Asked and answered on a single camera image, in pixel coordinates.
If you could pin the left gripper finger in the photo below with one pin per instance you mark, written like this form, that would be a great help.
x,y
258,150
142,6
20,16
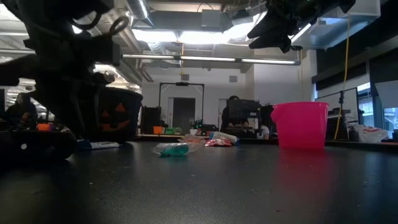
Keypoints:
x,y
71,105
37,147

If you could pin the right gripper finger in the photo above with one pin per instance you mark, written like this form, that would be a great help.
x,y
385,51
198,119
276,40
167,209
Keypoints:
x,y
269,26
280,43

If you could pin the white blue Hershey's bar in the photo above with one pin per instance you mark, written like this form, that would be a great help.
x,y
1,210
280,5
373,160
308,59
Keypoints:
x,y
224,136
102,145

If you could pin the blue clear-wrapped candy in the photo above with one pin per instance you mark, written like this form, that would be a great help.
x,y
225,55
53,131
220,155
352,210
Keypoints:
x,y
174,150

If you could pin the red candy packet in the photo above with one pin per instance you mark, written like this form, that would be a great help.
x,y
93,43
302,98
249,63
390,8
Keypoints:
x,y
217,142

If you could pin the orange-brown clear-wrapped candy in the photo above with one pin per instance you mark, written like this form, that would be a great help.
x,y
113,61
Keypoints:
x,y
192,139

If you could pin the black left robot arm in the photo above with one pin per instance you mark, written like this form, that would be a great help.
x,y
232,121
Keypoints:
x,y
12,71

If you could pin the orange box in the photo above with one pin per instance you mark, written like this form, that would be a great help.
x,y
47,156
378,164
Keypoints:
x,y
45,127

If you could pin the person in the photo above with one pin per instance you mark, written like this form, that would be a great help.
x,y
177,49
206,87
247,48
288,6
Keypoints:
x,y
21,109
233,123

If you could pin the black jack-o-lantern bucket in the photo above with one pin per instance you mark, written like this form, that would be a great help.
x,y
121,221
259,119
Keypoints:
x,y
124,124

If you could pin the grey ceiling unit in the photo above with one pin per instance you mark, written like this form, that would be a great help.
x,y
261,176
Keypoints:
x,y
211,18

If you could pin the linear ceiling light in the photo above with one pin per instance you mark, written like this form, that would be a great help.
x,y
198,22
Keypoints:
x,y
208,58

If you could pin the black monitor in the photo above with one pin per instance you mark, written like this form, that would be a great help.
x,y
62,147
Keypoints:
x,y
244,109

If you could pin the white board panel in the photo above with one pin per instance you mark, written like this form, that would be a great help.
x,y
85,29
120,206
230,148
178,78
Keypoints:
x,y
326,104

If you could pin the black cabinet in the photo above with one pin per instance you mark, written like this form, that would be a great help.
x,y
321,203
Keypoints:
x,y
150,119

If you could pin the black tripod stand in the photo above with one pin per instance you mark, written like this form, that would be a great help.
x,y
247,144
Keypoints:
x,y
341,102

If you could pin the pink plastic bucket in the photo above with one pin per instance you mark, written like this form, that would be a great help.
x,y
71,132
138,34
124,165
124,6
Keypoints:
x,y
300,127

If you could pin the orange bin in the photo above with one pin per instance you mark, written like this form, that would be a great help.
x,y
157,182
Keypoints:
x,y
158,129

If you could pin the green bin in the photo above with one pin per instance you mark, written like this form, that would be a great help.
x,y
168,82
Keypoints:
x,y
174,130

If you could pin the dark double door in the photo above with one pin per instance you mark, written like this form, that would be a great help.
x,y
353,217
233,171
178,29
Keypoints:
x,y
183,115

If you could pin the small robot green light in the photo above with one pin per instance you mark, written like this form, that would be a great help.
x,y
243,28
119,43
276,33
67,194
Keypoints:
x,y
203,127

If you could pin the white plastic bag red print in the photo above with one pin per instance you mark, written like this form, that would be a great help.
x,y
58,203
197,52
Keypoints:
x,y
370,135

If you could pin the white ceiling duct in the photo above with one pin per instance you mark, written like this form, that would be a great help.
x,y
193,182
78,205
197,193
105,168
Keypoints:
x,y
342,28

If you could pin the silver ventilation duct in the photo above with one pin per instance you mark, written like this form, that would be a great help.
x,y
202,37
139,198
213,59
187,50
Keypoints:
x,y
138,7

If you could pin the black gantry frame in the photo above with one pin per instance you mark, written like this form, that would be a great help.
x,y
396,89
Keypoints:
x,y
182,83

